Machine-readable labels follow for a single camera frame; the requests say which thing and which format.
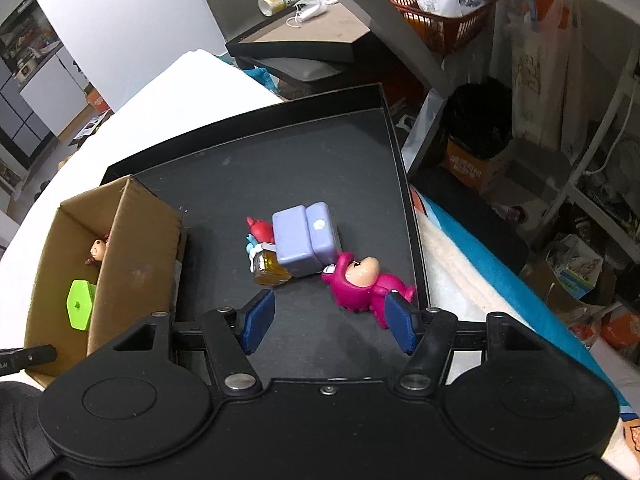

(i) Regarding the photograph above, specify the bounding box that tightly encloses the brown cardboard box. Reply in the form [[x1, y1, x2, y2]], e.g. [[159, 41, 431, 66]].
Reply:
[[25, 175, 188, 378]]

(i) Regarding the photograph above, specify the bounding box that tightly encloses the orange printed cardboard box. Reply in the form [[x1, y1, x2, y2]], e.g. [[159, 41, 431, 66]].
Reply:
[[442, 135, 516, 196]]

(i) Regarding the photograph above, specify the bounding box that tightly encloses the purple plastic box toy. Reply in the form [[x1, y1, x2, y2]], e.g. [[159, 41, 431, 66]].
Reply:
[[271, 201, 343, 279]]

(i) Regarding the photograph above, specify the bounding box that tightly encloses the red hat amber bottle figurine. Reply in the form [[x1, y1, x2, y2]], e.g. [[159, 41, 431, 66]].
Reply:
[[245, 216, 292, 287]]

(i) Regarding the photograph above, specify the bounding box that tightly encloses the black plastic bag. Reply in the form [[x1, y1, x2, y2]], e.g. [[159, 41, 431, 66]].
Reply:
[[445, 82, 513, 161]]

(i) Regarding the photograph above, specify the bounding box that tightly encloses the white tote bag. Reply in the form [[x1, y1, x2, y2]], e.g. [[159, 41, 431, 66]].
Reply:
[[510, 0, 586, 146]]

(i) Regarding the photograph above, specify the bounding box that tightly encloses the red plastic basket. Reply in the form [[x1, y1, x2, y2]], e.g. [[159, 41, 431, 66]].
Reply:
[[389, 0, 501, 56]]

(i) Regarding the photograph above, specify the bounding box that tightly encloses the grey chair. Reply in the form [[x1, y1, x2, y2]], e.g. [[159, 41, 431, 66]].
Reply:
[[187, 0, 343, 83]]

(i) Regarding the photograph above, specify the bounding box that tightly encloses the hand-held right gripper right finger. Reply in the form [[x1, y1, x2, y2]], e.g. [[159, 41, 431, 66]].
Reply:
[[384, 291, 551, 395]]

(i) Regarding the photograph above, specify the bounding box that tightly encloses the black tray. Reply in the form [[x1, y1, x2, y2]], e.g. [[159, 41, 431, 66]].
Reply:
[[100, 82, 433, 381]]

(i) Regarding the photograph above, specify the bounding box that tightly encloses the black framed board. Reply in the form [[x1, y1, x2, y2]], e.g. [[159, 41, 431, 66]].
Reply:
[[226, 0, 373, 64]]

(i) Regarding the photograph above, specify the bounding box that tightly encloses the white face mask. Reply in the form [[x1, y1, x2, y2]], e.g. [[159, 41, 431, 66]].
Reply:
[[286, 0, 341, 28]]

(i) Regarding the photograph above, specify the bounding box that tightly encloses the pink suit figurine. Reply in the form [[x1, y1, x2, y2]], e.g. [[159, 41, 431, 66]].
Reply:
[[320, 253, 417, 331]]

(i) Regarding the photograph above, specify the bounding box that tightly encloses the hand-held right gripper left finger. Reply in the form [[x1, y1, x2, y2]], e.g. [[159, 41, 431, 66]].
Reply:
[[112, 290, 277, 395]]

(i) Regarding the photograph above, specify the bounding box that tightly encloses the grey desk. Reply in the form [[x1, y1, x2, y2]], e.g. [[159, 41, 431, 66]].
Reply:
[[290, 0, 451, 176]]

